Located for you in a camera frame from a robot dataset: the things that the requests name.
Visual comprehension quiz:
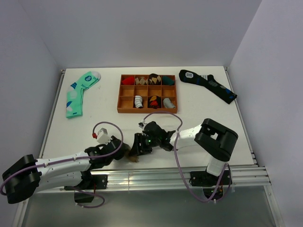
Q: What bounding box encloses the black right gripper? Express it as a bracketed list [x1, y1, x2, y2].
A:
[130, 132, 161, 156]

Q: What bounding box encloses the tan brown ribbed sock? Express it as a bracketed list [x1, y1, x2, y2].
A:
[125, 153, 139, 163]

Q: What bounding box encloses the orange compartment tray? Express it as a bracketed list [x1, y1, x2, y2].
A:
[117, 74, 178, 114]

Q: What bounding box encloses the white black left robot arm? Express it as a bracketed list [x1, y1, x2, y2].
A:
[0, 136, 130, 204]

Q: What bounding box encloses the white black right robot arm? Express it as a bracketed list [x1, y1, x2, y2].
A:
[126, 118, 238, 184]

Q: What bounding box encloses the black red argyle rolled sock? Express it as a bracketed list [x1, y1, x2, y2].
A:
[148, 96, 161, 109]

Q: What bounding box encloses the grey rolled sock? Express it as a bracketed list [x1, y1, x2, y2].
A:
[163, 97, 176, 109]

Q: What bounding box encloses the white striped rolled sock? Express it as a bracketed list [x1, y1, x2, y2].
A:
[134, 95, 143, 109]

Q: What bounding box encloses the beige argyle rolled sock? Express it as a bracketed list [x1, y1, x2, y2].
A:
[135, 77, 148, 85]

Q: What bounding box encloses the brown argyle rolled sock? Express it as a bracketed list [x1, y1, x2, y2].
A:
[148, 73, 161, 85]

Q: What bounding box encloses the dark teal rolled sock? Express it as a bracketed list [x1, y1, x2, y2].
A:
[162, 76, 175, 86]

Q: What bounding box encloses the mint green patterned sock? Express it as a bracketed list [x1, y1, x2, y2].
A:
[66, 71, 101, 119]

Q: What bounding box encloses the black blue patterned sock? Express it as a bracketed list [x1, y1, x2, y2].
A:
[179, 70, 237, 104]

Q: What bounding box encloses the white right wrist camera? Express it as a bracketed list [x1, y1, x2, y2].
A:
[138, 120, 146, 130]

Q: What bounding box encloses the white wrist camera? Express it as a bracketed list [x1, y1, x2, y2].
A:
[138, 120, 146, 130]
[97, 128, 111, 145]

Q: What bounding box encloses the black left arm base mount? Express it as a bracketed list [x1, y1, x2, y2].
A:
[64, 175, 107, 209]

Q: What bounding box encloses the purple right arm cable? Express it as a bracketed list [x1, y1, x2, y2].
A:
[143, 111, 232, 203]

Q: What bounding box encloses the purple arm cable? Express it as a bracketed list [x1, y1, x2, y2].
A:
[0, 122, 124, 209]
[143, 111, 232, 203]

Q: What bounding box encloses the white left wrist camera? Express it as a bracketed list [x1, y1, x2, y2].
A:
[97, 128, 111, 145]

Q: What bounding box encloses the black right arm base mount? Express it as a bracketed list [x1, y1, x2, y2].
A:
[189, 170, 232, 201]

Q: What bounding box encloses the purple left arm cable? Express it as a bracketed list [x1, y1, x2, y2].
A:
[0, 122, 124, 209]

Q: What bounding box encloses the aluminium table edge rail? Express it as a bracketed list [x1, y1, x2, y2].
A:
[39, 67, 270, 191]

